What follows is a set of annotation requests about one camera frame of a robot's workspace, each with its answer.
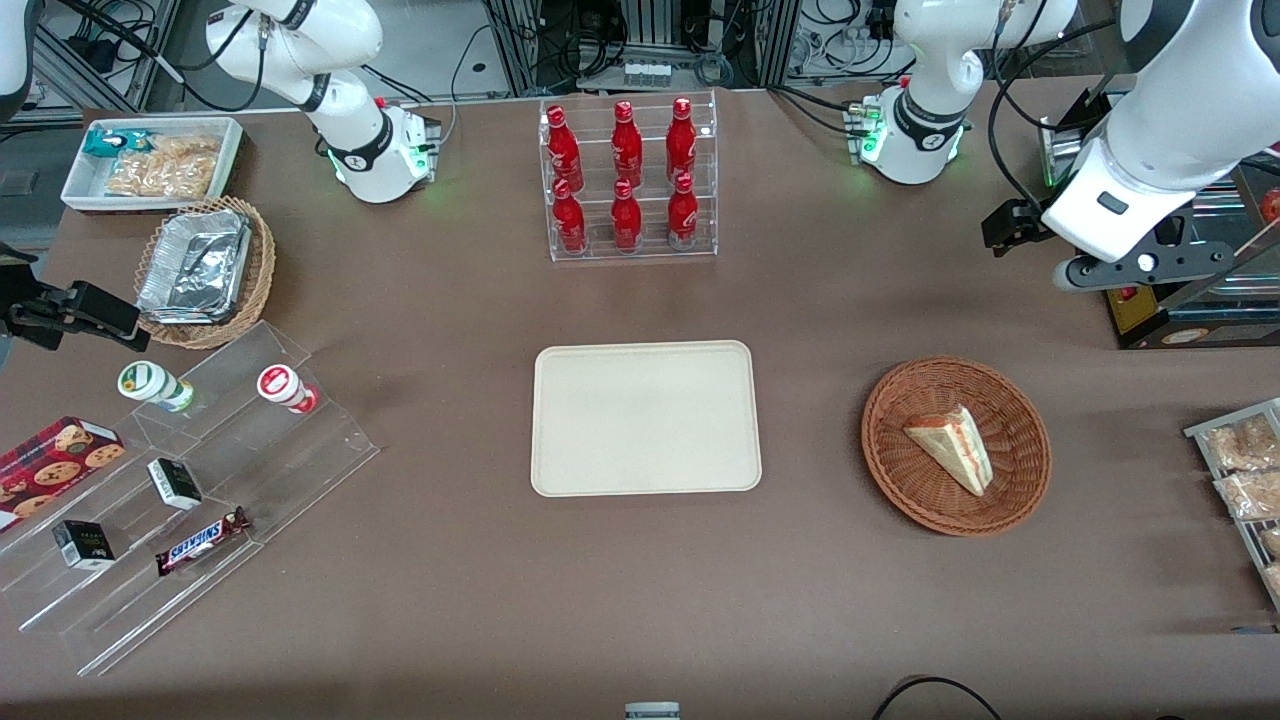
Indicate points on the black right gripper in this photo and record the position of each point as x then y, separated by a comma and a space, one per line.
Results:
35, 306

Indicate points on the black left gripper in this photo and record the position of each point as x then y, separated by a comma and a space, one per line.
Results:
1022, 222

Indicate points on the triangular sandwich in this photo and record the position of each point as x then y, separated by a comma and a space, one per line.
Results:
955, 450

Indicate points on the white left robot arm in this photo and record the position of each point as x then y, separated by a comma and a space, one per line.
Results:
920, 100

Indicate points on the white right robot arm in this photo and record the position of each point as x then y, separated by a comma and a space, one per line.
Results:
350, 120

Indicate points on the oval light wicker basket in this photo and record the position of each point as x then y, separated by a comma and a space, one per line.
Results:
262, 270

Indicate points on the round brown wicker basket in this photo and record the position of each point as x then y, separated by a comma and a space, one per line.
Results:
900, 480

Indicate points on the beige plastic tray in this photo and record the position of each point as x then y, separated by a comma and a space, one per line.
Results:
645, 420

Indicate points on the red fried food piece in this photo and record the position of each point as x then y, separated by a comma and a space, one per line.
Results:
1272, 205

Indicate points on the black food warmer machine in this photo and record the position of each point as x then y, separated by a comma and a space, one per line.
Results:
1140, 335

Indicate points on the green lid drink cup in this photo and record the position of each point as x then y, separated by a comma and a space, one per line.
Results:
150, 383

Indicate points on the white rectangular plastic bin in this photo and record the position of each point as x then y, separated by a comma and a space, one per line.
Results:
80, 185

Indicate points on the red cookie box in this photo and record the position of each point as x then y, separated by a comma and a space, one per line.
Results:
50, 465

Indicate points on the stacked aluminium foil containers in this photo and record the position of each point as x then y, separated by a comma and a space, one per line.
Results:
195, 265

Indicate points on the teal snack packet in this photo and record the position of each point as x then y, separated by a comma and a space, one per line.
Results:
110, 142

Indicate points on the clear bag of crackers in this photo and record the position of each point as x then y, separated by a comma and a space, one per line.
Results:
165, 170

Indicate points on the clear bag of pastry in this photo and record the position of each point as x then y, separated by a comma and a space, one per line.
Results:
1250, 495
1240, 445
1274, 578
1271, 542

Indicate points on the small black white box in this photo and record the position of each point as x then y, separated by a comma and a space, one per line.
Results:
83, 545
175, 483

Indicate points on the red lid drink cup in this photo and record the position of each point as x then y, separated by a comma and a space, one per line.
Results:
283, 386

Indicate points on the snickers chocolate bar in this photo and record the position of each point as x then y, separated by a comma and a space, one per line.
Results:
200, 542

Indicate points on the clear acrylic stepped stand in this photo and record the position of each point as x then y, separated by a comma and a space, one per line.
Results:
300, 460

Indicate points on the red drink bottle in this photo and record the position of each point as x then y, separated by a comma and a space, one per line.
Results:
569, 222
563, 150
681, 140
626, 220
627, 145
683, 215

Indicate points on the white power strip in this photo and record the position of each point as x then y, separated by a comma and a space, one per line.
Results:
648, 73

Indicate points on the clear acrylic bottle rack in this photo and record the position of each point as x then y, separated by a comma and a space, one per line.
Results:
598, 150

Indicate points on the small grey device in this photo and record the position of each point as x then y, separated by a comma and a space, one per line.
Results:
652, 711

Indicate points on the aluminium frame rack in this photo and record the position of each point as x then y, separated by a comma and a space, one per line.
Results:
650, 30

